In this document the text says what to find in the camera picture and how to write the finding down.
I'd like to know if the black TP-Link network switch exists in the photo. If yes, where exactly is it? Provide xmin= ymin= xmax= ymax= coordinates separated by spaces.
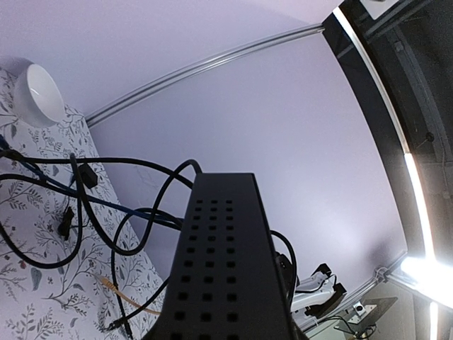
xmin=147 ymin=173 xmax=296 ymax=339

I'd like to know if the black power adapter with cord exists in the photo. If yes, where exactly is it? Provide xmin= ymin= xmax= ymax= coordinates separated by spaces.
xmin=56 ymin=161 xmax=98 ymax=242

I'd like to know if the yellow ethernet cable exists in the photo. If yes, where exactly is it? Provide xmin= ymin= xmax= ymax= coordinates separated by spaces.
xmin=95 ymin=274 xmax=162 ymax=316

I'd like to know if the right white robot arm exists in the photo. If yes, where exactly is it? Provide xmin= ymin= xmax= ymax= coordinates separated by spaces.
xmin=291 ymin=263 xmax=347 ymax=319

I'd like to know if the white bowl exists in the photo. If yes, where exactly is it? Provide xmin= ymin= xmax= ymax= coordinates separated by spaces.
xmin=13 ymin=64 xmax=65 ymax=128

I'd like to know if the black ethernet cable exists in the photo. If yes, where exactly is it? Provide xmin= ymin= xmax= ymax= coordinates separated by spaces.
xmin=0 ymin=148 xmax=298 ymax=337

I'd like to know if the right aluminium frame post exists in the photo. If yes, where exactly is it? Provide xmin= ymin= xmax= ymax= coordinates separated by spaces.
xmin=86 ymin=24 xmax=323 ymax=128

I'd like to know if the blue ethernet cable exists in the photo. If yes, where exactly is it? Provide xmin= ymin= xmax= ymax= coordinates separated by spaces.
xmin=0 ymin=134 xmax=185 ymax=227

